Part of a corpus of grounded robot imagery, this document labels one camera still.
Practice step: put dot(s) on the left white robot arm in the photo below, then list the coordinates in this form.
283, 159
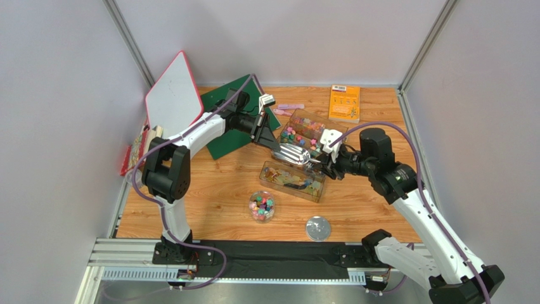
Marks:
167, 169

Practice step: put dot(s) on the green cutting mat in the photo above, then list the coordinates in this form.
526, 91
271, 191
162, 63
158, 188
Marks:
228, 135

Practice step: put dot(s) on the black base mat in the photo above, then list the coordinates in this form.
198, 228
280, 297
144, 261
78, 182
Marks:
271, 259

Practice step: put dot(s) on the aluminium front rail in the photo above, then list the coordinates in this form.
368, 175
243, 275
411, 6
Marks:
131, 259

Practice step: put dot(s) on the silver metal scoop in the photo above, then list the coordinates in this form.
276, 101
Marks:
295, 155

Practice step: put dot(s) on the stack of books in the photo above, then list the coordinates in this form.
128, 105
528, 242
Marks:
139, 147

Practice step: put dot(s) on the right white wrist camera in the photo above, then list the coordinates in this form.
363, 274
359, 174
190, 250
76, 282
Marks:
331, 141

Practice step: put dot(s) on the white board pink frame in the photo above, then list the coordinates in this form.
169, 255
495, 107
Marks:
174, 103

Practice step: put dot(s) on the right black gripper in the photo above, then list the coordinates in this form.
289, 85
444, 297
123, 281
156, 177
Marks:
330, 164

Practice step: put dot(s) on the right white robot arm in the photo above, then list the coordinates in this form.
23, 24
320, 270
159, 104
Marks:
413, 198

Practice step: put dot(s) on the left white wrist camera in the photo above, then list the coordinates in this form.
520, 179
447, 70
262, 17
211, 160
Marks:
265, 101

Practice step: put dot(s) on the clear plastic jar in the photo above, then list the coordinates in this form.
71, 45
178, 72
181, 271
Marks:
261, 206

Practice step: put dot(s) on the silver round jar lid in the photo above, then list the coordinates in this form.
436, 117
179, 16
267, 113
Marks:
318, 229

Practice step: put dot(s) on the orange yellow book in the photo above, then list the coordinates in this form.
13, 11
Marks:
344, 103

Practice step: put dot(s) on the pink highlighter pen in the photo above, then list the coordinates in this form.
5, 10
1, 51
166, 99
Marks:
291, 106

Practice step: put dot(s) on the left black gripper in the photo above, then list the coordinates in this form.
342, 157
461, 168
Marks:
262, 133

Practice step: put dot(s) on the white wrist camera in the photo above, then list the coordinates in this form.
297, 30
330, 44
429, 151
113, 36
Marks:
265, 101
331, 141

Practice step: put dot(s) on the clear compartment candy box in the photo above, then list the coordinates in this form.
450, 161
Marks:
293, 170

